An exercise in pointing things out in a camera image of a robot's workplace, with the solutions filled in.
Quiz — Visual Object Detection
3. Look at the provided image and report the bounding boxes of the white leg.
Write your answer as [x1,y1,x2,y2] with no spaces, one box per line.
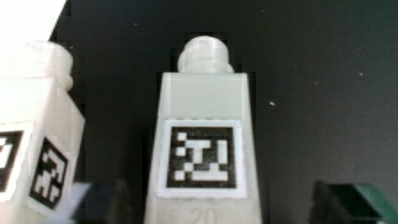
[0,41,86,224]
[144,36,263,224]

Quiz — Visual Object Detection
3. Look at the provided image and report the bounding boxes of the white square table top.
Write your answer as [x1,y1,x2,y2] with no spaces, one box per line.
[0,0,66,43]

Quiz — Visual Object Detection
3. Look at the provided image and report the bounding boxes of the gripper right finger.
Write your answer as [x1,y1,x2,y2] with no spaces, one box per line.
[310,181,398,224]

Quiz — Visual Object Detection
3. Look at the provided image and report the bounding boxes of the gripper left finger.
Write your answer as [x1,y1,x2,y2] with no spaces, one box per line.
[56,180,132,224]

